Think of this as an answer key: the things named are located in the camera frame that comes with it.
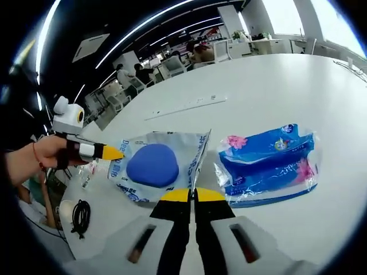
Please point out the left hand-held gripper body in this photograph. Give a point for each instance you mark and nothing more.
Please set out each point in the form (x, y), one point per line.
(67, 118)

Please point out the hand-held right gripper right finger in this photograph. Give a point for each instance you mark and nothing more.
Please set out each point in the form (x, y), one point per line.
(218, 229)

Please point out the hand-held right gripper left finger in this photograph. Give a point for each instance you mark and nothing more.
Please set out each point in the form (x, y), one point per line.
(172, 229)

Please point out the clear plastic bottle red label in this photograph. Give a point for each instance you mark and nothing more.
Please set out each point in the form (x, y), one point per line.
(87, 174)

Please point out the blue sponge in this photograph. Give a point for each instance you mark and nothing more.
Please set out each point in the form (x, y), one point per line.
(153, 166)

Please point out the blue tissue pack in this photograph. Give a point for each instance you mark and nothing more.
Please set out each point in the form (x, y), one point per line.
(258, 172)

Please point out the leaf print paper cup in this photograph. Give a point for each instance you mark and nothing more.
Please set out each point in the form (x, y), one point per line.
(66, 210)

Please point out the person's left hand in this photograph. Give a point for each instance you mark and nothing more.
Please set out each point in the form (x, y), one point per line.
(54, 151)

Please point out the ceiling air vent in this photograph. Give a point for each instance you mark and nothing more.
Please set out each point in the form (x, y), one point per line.
(90, 47)

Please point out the white office chair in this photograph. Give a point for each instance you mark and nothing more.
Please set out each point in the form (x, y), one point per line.
(175, 66)
(222, 51)

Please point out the ceiling light strip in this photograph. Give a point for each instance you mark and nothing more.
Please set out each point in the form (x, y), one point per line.
(143, 30)

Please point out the white table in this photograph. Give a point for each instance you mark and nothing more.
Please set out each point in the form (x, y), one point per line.
(258, 94)

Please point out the green potted plant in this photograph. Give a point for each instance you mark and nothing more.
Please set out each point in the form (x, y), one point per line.
(238, 35)

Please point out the white desk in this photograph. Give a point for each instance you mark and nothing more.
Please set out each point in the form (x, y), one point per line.
(258, 46)

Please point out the wide window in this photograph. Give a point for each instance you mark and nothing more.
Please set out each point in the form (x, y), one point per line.
(324, 23)

